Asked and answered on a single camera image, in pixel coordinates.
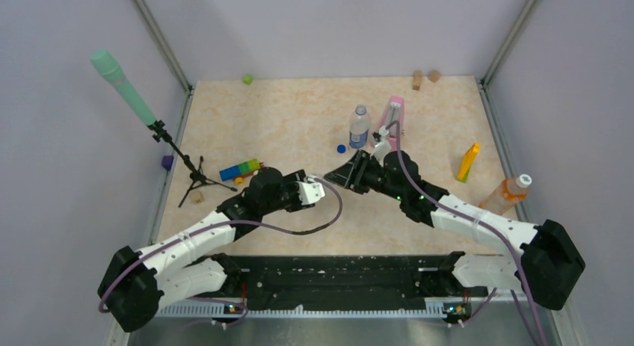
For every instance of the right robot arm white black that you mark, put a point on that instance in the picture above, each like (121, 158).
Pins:
(537, 259)

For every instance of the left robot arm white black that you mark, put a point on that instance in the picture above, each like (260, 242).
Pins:
(140, 283)

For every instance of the orange juice bottle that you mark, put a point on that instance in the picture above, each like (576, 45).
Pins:
(507, 194)

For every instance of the green microphone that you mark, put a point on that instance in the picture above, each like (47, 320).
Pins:
(109, 68)

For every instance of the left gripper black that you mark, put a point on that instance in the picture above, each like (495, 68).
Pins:
(292, 179)

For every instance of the clear bottle blue label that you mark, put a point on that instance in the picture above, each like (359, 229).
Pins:
(359, 126)

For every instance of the small wooden cube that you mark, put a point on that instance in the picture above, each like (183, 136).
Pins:
(434, 76)

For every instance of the pink metronome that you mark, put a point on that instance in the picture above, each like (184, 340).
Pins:
(394, 110)

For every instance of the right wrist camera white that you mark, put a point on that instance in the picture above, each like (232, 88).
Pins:
(382, 145)

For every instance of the purple small block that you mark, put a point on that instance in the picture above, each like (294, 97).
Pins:
(167, 162)

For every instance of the black microphone tripod stand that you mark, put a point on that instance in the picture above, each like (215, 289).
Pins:
(196, 175)

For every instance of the wooden cube near tripod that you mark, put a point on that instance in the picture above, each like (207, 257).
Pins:
(196, 197)

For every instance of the tall wooden block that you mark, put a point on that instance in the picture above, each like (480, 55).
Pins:
(417, 80)

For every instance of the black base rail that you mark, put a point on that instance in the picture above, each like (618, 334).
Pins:
(339, 283)

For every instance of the toy brick car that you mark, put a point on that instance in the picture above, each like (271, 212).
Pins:
(239, 172)

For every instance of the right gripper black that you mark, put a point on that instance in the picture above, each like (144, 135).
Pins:
(351, 175)

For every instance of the green small cube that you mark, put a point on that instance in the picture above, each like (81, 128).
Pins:
(247, 79)

